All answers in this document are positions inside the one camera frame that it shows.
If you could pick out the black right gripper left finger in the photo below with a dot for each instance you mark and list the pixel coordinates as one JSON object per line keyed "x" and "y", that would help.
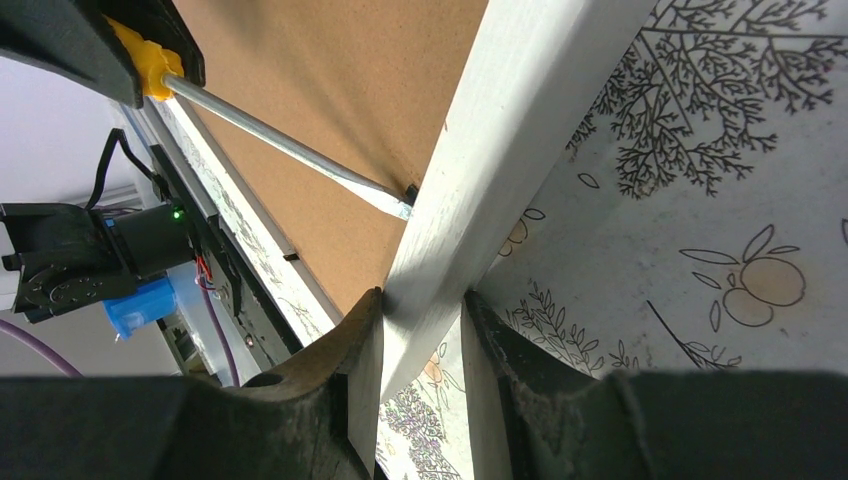
{"x": 312, "y": 417}

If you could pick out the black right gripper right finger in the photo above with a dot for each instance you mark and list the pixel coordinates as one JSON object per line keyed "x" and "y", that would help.
{"x": 531, "y": 416}

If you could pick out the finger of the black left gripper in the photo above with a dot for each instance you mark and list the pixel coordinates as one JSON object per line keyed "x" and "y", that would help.
{"x": 71, "y": 39}
{"x": 160, "y": 22}

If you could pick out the yellow handled screwdriver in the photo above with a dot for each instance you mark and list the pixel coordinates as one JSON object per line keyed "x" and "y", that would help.
{"x": 265, "y": 126}

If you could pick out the white picture frame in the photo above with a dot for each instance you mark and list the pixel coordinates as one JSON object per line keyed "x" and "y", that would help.
{"x": 471, "y": 101}

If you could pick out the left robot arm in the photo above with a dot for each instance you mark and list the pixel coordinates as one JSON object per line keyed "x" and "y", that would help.
{"x": 60, "y": 257}

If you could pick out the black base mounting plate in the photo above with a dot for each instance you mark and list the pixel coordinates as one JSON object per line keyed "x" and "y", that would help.
{"x": 242, "y": 331}

